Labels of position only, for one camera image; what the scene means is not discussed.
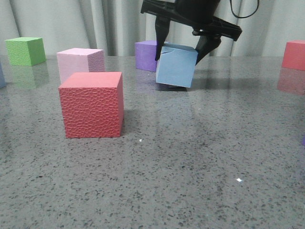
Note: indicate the purple foam cube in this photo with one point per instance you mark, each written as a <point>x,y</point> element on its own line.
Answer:
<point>145,53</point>

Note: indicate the grey-green curtain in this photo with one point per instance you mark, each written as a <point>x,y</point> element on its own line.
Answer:
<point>116,25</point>

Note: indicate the light blue cracked foam cube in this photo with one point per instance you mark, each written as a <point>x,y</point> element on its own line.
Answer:
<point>176,65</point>

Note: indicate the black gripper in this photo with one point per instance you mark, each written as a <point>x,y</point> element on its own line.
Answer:
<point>198,14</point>

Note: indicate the green foam cube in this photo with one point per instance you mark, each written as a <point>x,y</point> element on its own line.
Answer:
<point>25,51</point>

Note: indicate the red foam cube far right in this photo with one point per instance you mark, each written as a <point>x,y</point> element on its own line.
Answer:
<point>294,55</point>

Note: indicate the large red textured foam cube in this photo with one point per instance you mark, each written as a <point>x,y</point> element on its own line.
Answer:
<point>92,104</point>

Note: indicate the pink foam cube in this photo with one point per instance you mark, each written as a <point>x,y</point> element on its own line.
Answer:
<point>79,60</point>

